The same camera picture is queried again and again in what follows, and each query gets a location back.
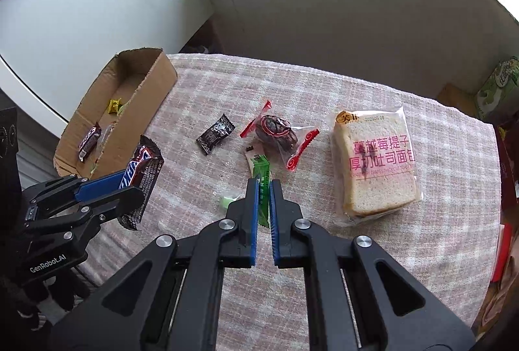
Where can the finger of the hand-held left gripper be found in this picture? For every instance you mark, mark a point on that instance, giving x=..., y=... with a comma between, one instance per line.
x=121, y=201
x=101, y=185

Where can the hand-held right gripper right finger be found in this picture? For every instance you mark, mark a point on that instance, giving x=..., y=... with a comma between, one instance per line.
x=274, y=233

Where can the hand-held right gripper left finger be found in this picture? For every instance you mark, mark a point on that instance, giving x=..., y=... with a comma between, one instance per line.
x=254, y=233

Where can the large brown chocolate bar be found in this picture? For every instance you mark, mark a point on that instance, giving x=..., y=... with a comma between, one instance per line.
x=148, y=172

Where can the small brown chocolate bar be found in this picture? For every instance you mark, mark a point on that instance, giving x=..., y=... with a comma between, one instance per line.
x=89, y=142

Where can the green stick packet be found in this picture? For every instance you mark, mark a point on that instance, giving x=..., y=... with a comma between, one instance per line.
x=262, y=172

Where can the yellow candy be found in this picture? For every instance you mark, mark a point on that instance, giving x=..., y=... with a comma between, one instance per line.
x=114, y=106

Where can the red-edged clear snack packet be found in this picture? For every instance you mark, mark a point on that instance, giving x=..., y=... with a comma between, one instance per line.
x=275, y=130

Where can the cardboard box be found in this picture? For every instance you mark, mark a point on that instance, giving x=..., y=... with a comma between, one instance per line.
x=150, y=91

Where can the black candy wrapper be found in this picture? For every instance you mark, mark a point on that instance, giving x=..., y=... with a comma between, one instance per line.
x=215, y=134

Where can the sliced bread packet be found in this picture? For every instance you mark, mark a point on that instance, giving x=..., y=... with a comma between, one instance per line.
x=377, y=172

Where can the person's left hand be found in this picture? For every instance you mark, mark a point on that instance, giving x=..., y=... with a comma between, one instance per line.
x=69, y=294

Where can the white ribbed shutter door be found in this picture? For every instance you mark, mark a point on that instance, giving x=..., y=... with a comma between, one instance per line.
x=38, y=162

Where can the white cabinet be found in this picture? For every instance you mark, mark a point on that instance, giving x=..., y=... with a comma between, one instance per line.
x=81, y=10

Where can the small brown carton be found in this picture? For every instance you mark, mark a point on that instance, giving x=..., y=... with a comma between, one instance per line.
x=456, y=100

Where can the red box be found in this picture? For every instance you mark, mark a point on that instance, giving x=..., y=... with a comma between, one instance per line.
x=509, y=181

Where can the green printed bag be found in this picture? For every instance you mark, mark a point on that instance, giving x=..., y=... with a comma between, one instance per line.
x=500, y=91

